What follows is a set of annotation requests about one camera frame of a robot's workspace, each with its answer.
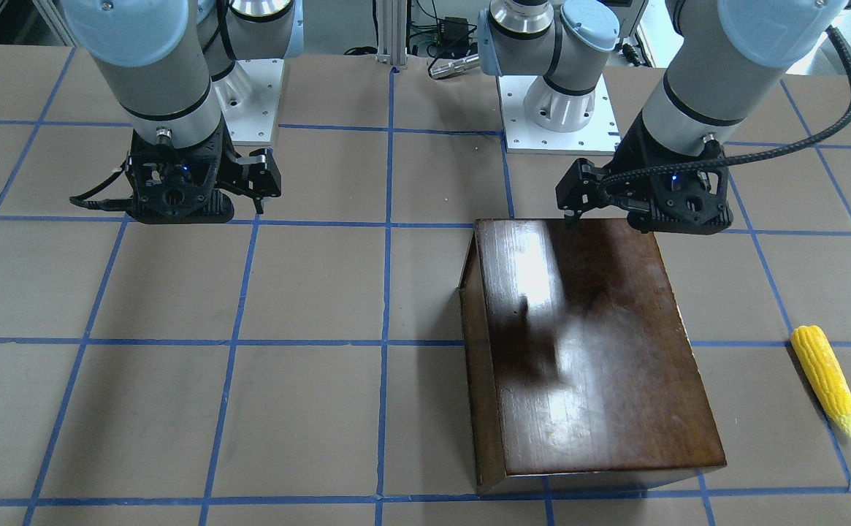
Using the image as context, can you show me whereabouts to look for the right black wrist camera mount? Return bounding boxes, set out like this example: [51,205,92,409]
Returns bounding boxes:
[126,121,234,224]

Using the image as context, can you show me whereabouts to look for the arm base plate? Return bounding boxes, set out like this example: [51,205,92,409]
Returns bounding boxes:
[212,58,286,147]
[497,75,621,156]

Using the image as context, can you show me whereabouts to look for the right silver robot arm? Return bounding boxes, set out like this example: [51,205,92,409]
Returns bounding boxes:
[62,1,304,224]

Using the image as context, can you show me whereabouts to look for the dark wooden drawer box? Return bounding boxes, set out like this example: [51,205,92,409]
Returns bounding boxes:
[459,218,727,496]

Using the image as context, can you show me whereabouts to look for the yellow toy corn cob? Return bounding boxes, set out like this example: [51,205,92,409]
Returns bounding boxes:
[790,325,851,438]

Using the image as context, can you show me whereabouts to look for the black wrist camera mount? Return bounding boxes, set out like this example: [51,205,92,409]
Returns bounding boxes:
[608,115,733,235]
[126,121,234,224]

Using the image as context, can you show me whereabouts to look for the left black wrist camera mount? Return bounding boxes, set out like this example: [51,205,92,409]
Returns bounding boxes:
[608,115,733,235]

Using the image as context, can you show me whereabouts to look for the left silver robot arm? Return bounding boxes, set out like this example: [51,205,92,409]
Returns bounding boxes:
[476,1,851,235]

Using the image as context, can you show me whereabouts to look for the black corrugated cable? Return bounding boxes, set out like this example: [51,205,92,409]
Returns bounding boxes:
[600,26,851,192]

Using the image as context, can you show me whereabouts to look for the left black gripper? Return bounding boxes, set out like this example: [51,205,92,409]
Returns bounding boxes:
[555,159,649,227]

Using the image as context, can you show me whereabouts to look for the aluminium frame post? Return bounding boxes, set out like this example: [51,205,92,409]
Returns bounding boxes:
[374,1,409,72]

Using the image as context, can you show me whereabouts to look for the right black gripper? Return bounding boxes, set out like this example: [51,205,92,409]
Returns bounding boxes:
[217,142,282,214]

